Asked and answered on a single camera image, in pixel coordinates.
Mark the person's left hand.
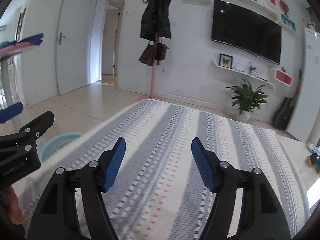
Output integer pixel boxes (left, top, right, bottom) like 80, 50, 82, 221
1, 186, 24, 225

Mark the striped woven table cloth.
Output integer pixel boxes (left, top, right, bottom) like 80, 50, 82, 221
13, 100, 310, 239

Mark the pink coat stand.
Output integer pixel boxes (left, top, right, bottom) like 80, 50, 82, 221
138, 35, 164, 101

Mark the teal plastic basket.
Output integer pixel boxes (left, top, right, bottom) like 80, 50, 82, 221
39, 133, 82, 163

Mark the upper white curved shelf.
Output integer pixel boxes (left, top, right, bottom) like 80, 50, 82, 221
237, 0, 280, 21

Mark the white door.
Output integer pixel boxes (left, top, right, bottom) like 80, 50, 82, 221
56, 0, 107, 95

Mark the black flat television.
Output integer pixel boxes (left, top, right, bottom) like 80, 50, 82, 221
211, 0, 282, 64

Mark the white refrigerator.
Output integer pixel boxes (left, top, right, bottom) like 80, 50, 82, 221
286, 28, 319, 142

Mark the small figurine on shelf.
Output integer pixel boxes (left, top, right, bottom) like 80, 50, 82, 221
249, 62, 257, 76

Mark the red white wall box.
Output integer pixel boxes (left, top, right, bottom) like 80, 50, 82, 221
268, 67, 293, 87

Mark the brown bag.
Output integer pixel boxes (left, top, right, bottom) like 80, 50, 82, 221
139, 41, 156, 66

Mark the black guitar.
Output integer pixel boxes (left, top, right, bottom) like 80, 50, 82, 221
272, 69, 302, 131

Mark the butterfly picture frame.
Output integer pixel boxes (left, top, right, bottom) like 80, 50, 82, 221
219, 54, 233, 68

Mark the white curved wall shelf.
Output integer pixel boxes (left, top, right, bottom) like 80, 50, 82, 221
212, 59, 276, 92

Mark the black handbag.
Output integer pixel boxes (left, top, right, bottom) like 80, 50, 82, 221
155, 41, 169, 61

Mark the green potted plant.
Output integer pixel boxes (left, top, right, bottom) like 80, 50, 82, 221
226, 79, 268, 122

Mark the black jacket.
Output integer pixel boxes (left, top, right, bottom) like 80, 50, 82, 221
140, 0, 172, 42

